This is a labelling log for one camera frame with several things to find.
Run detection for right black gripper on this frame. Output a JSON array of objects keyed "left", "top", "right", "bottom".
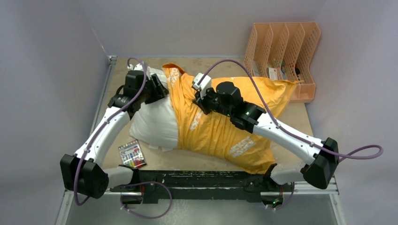
[{"left": 192, "top": 87, "right": 233, "bottom": 118}]

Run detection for white pillow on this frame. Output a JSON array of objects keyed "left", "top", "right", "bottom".
[{"left": 129, "top": 66, "right": 179, "bottom": 153}]

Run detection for orange Mickey Mouse pillowcase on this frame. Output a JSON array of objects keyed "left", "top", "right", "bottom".
[{"left": 162, "top": 63, "right": 297, "bottom": 174}]

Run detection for peach plastic file organizer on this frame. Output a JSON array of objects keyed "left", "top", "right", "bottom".
[{"left": 244, "top": 22, "right": 321, "bottom": 103}]

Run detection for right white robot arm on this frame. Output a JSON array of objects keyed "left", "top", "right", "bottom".
[{"left": 192, "top": 81, "right": 339, "bottom": 191}]

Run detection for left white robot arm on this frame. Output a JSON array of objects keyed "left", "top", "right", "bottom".
[{"left": 60, "top": 69, "right": 168, "bottom": 199}]

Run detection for white card box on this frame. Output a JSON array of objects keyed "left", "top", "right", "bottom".
[{"left": 267, "top": 67, "right": 279, "bottom": 81}]

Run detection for colourful marker pack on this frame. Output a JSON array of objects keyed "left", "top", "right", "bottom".
[{"left": 118, "top": 140, "right": 147, "bottom": 169}]

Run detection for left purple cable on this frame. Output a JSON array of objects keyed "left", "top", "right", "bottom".
[{"left": 73, "top": 57, "right": 148, "bottom": 207}]

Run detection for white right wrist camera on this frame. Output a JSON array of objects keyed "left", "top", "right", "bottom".
[{"left": 192, "top": 73, "right": 212, "bottom": 99}]

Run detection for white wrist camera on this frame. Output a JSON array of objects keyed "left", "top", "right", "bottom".
[
  {"left": 127, "top": 63, "right": 149, "bottom": 73},
  {"left": 192, "top": 73, "right": 212, "bottom": 99}
]

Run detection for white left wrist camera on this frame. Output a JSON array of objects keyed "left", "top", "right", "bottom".
[{"left": 127, "top": 63, "right": 149, "bottom": 73}]

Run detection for aluminium frame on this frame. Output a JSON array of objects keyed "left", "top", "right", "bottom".
[{"left": 55, "top": 57, "right": 348, "bottom": 225}]

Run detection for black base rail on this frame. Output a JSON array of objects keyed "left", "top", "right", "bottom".
[{"left": 109, "top": 170, "right": 294, "bottom": 207}]

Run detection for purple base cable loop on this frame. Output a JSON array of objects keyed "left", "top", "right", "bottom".
[{"left": 120, "top": 181, "right": 173, "bottom": 220}]

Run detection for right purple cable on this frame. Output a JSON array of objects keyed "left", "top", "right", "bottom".
[{"left": 197, "top": 59, "right": 383, "bottom": 160}]

